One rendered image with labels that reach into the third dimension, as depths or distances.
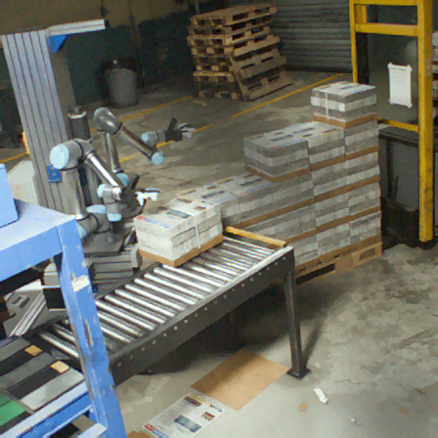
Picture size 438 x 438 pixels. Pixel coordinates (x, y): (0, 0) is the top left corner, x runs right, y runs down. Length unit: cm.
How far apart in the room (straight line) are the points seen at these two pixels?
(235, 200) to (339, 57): 781
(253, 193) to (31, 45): 162
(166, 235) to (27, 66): 121
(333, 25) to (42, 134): 844
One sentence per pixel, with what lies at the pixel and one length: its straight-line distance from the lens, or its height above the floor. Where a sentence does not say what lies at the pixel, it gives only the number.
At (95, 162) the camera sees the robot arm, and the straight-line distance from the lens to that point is 357.
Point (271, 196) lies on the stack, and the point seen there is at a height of 76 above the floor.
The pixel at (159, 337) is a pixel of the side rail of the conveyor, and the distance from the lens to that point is 291.
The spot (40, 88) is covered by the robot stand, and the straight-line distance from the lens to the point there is 378.
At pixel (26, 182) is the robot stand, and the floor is 120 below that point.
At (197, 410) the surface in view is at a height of 1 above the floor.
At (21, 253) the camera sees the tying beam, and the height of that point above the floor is 151.
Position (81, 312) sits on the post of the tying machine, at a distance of 234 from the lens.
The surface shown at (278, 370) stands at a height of 0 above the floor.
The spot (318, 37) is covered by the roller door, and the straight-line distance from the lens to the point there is 1193.
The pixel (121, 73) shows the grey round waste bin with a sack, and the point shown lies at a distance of 1100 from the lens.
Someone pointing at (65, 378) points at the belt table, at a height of 80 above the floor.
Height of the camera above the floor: 232
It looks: 23 degrees down
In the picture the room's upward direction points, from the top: 8 degrees counter-clockwise
